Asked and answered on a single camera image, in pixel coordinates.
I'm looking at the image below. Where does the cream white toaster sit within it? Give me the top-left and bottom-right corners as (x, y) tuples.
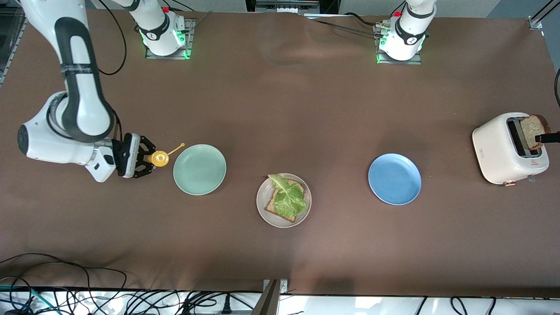
(472, 112), (550, 186)

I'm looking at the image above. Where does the blue plate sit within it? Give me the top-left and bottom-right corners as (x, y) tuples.
(368, 153), (422, 206)

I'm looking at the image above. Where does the grey metal bracket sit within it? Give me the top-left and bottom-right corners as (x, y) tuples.
(260, 279), (289, 315)

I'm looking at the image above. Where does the black cable on table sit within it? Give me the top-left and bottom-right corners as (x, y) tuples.
(302, 12), (388, 38)

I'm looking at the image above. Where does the black equipment box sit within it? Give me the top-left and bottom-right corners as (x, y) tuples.
(245, 0), (340, 15)

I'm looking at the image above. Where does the green plate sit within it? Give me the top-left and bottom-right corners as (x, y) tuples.
(173, 144), (228, 196)

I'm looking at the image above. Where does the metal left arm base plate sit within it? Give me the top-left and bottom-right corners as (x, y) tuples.
(376, 24), (423, 66)

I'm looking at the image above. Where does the brown bread slice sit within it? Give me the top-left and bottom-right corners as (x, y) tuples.
(265, 178), (305, 223)
(520, 114), (551, 152)

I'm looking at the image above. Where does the yellow mustard squeeze bottle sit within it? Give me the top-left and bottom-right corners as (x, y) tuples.
(148, 143), (186, 168)

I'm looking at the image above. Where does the beige plate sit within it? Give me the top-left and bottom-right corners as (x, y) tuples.
(256, 173), (312, 228)

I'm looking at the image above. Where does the black looping floor cable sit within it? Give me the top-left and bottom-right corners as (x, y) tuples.
(0, 253), (128, 315)

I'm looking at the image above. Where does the brown tablecloth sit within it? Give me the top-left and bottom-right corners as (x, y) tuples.
(0, 8), (560, 299)

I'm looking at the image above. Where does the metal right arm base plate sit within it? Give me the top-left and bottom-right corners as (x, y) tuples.
(144, 17), (196, 61)

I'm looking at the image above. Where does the green lettuce leaf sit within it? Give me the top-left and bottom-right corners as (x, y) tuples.
(267, 174), (307, 220)

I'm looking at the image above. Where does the aluminium frame profile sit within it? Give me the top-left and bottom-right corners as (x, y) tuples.
(527, 0), (560, 30)
(0, 9), (27, 86)

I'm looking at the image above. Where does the teal cable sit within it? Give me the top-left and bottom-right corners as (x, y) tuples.
(0, 284), (49, 313)

